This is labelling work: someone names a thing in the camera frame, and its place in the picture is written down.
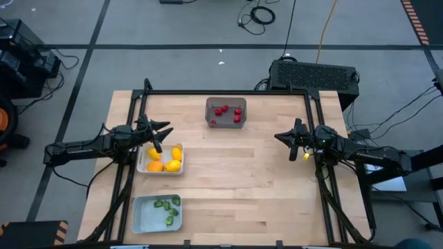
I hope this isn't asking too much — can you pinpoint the black metal table frame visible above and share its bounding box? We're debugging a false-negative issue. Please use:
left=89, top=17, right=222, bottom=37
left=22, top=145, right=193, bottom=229
left=81, top=77, right=373, bottom=248

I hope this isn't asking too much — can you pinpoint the coiled black cable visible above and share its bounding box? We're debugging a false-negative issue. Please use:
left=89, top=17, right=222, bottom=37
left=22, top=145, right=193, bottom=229
left=237, top=0, right=277, bottom=36

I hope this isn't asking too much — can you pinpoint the black power adapter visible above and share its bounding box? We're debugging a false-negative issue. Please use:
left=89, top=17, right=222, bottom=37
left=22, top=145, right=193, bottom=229
left=349, top=128, right=371, bottom=141

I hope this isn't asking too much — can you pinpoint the black computer case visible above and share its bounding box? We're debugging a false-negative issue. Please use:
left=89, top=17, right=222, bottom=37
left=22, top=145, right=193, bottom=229
left=268, top=59, right=361, bottom=111

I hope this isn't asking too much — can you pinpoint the black box with hazard stripes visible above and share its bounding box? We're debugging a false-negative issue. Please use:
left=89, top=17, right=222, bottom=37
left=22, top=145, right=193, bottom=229
left=0, top=220, right=69, bottom=249

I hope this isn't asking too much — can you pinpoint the orange and black machine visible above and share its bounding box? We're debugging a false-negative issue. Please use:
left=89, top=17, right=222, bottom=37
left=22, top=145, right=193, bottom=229
left=0, top=96, right=31, bottom=167

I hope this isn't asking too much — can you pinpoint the long black cable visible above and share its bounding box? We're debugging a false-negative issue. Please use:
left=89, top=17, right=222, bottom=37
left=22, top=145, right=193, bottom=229
left=280, top=0, right=298, bottom=59

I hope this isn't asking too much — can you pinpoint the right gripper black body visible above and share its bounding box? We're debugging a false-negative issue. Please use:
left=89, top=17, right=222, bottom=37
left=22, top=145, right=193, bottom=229
left=289, top=118, right=325, bottom=163

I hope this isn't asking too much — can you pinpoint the white paper sheet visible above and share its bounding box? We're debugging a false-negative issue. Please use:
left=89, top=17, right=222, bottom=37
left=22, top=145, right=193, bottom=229
left=365, top=162, right=408, bottom=193

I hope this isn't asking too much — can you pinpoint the dark grey translucent basket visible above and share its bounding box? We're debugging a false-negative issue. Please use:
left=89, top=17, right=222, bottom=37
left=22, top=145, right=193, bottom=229
left=204, top=96, right=248, bottom=129

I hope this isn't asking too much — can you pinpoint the long yellow cable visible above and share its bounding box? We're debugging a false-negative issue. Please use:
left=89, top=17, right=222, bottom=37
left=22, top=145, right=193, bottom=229
left=315, top=0, right=338, bottom=65

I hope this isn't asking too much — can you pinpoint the black equipment stack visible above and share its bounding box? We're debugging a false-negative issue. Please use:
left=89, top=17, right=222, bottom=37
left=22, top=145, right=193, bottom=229
left=0, top=17, right=62, bottom=100

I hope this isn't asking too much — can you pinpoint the black side stand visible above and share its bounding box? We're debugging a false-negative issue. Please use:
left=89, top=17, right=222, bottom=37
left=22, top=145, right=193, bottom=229
left=352, top=144, right=443, bottom=229

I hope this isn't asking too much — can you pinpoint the light grey plastic basket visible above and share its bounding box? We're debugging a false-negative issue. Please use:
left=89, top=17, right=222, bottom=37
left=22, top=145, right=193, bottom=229
left=131, top=194, right=183, bottom=234

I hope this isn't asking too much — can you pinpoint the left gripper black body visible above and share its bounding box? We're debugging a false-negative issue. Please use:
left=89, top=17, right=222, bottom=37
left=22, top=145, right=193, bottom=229
left=133, top=113, right=163, bottom=155

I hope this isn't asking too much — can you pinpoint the white plastic basket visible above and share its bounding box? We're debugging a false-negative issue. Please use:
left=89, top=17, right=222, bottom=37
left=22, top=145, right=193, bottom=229
left=136, top=142, right=185, bottom=176

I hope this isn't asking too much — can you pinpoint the black mat with hazard stripes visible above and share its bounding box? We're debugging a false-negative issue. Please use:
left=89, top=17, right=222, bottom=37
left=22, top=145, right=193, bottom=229
left=400, top=0, right=443, bottom=46

